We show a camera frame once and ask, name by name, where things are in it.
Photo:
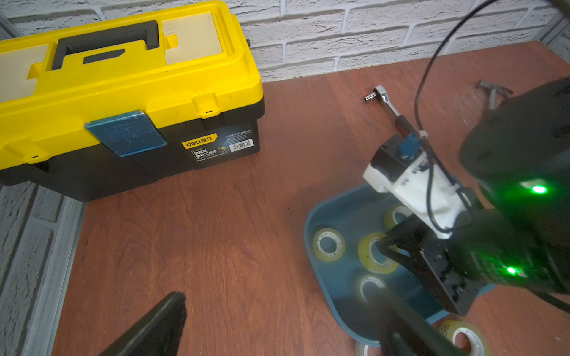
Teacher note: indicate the teal plastic storage box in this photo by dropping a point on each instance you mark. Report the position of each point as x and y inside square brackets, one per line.
[355, 214]

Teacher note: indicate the yellow black toolbox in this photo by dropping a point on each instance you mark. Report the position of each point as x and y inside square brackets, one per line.
[99, 109]

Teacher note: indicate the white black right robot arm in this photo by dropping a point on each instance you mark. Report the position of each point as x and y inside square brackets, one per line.
[519, 155]

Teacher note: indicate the left corner aluminium post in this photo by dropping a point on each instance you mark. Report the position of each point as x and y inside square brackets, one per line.
[7, 29]

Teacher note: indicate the yellow tape roll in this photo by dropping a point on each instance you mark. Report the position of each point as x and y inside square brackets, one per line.
[368, 287]
[371, 258]
[328, 245]
[396, 215]
[451, 329]

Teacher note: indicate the red black ratchet wrench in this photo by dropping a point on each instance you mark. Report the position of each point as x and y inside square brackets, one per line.
[399, 120]

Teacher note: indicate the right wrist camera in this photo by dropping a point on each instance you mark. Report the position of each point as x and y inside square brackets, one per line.
[402, 169]

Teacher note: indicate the right corner aluminium post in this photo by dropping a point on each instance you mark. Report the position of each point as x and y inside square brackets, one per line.
[553, 29]

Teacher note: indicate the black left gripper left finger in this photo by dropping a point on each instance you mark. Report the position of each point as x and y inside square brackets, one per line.
[159, 332]

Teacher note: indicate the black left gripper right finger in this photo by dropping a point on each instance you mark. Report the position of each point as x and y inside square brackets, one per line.
[402, 331]

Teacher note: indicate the corner aluminium post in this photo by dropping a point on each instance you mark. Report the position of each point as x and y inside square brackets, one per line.
[7, 29]
[553, 29]

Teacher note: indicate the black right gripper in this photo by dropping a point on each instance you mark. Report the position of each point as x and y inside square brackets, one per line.
[413, 245]

